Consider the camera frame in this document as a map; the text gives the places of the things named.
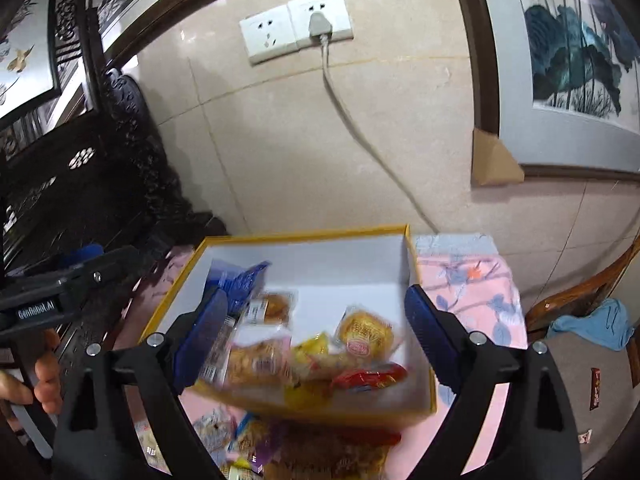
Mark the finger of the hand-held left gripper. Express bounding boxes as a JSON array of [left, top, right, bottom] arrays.
[[10, 244, 104, 278], [60, 246, 142, 306]]

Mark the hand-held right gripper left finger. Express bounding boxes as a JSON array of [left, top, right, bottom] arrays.
[[52, 287, 228, 480]]

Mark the dark carved wooden bench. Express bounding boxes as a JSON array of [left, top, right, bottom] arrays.
[[0, 0, 231, 356]]

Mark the blue cloth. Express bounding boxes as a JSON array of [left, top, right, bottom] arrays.
[[546, 298, 635, 352]]

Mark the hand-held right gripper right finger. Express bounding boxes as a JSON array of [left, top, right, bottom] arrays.
[[404, 284, 583, 480]]

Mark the cardboard corner protector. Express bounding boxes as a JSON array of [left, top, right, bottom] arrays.
[[472, 128, 525, 187]]

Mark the grey plug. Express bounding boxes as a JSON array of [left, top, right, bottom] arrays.
[[307, 11, 332, 43]]

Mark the person's left hand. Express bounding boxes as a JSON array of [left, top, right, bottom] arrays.
[[0, 329, 65, 416]]

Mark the framed lotus painting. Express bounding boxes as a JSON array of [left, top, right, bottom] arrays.
[[447, 0, 640, 181]]

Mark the pile of snack packets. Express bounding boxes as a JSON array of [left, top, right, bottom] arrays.
[[192, 259, 436, 480]]

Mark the pink printed blanket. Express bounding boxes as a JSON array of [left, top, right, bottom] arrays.
[[112, 232, 528, 480]]

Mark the yellow cardboard box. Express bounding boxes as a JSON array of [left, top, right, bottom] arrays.
[[137, 224, 438, 428]]

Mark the wooden armchair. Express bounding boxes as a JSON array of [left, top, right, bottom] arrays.
[[524, 235, 640, 480]]

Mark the grey power cable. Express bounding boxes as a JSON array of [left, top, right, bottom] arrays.
[[320, 40, 441, 235]]

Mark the white wall socket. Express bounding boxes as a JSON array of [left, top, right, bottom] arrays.
[[287, 0, 355, 51], [239, 5, 298, 65]]

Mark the bird picture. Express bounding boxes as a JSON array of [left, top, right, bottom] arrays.
[[0, 0, 63, 118]]

